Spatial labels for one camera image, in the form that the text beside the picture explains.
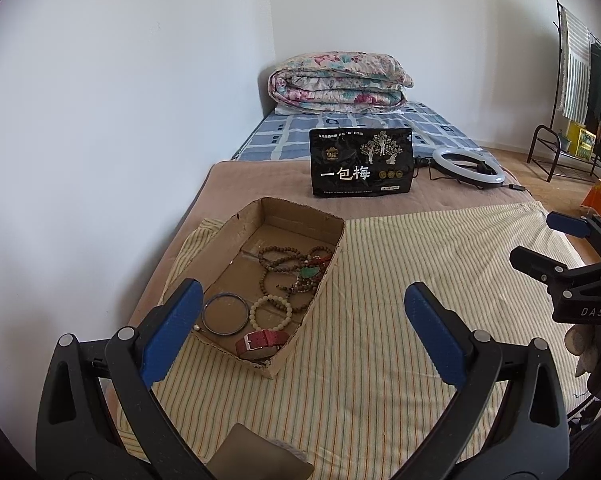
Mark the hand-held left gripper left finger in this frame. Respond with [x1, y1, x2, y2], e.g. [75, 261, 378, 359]
[35, 277, 216, 480]

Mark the brown bead necklace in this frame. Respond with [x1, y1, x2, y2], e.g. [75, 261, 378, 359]
[257, 244, 333, 297]

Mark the black clothes rack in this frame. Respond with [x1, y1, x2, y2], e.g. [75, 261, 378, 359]
[553, 0, 601, 128]

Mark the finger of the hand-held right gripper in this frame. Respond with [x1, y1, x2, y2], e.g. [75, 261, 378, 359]
[510, 246, 582, 289]
[547, 211, 601, 246]

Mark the black snack bag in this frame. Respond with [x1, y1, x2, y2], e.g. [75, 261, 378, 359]
[309, 128, 415, 198]

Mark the striped hanging cloth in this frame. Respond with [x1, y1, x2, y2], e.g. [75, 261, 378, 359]
[555, 7, 592, 117]

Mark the folded floral quilt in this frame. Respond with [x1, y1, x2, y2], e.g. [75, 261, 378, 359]
[268, 51, 414, 116]

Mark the brown flat pad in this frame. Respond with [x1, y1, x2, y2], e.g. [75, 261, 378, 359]
[208, 422, 315, 480]

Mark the red strap watch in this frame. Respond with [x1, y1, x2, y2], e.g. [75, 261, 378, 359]
[235, 327, 287, 359]

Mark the yellow green box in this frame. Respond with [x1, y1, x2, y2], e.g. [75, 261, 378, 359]
[565, 121, 597, 157]

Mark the person's right hand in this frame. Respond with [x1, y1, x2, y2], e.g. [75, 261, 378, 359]
[564, 322, 601, 378]

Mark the green jade pendant red cord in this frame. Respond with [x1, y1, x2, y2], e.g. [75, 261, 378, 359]
[298, 255, 331, 281]

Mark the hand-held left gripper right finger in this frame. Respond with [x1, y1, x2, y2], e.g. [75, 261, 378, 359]
[404, 281, 571, 480]

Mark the striped yellow blanket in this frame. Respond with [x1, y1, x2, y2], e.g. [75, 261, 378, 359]
[115, 201, 588, 480]

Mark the cardboard box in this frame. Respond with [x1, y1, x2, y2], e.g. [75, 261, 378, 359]
[161, 196, 347, 380]

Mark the white ring light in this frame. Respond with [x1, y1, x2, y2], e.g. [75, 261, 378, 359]
[431, 147, 506, 191]

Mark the pale bead bracelet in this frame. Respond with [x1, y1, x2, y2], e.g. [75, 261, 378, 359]
[250, 294, 295, 332]

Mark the dark thin bangle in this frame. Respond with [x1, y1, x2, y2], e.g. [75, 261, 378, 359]
[202, 292, 248, 337]

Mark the brown blanket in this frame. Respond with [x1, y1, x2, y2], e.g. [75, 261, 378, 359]
[105, 159, 588, 411]

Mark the black low metal rack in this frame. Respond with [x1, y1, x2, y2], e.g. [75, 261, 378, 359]
[527, 124, 601, 183]

